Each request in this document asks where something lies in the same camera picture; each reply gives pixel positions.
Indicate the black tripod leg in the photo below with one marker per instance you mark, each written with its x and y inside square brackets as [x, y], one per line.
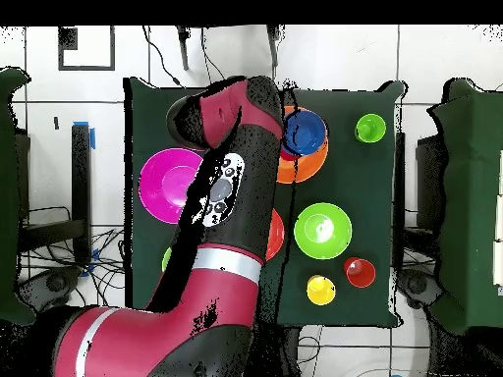
[274, 47]
[183, 51]

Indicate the dark green table cloth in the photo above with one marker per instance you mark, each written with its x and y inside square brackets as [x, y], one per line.
[353, 176]

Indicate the large pink plastic bowl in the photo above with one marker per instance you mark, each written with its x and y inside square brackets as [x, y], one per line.
[165, 185]

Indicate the red-orange plastic bowl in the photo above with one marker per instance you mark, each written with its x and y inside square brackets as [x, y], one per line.
[276, 235]

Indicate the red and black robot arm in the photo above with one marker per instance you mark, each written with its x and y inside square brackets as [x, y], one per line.
[157, 341]

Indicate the orange-red plastic cup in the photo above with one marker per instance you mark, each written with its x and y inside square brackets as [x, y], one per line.
[363, 275]

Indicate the green plastic bowl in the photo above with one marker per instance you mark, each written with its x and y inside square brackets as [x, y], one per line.
[322, 231]
[166, 259]

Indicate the neighbouring green table cloth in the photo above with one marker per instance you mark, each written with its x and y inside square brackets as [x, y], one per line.
[471, 157]
[8, 196]

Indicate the small blue plastic bowl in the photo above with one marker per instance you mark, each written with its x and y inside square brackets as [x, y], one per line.
[306, 131]

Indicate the green plastic cup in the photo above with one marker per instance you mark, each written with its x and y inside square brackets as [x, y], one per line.
[371, 127]

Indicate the red plastic cup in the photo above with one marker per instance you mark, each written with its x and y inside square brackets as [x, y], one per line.
[289, 156]

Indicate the large orange plastic bowl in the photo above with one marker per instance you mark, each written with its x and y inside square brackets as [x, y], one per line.
[306, 169]

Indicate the yellow plastic cup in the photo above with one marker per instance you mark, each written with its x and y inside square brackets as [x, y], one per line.
[320, 290]

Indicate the black square floor frame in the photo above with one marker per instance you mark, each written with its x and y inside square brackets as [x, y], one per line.
[67, 39]

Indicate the blue tape strip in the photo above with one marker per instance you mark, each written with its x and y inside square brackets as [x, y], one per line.
[92, 139]

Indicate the black metal stand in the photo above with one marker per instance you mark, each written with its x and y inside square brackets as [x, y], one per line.
[80, 176]
[428, 176]

